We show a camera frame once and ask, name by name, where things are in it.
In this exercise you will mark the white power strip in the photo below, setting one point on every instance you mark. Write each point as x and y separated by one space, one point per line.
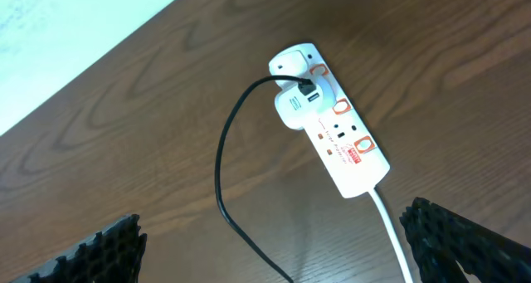
343 142

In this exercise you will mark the white charger plug adapter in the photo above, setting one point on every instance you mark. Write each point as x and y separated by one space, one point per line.
298 102

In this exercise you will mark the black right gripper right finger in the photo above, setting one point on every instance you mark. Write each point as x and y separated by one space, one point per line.
448 247

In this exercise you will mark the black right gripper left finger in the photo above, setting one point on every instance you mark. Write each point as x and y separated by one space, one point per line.
113 255

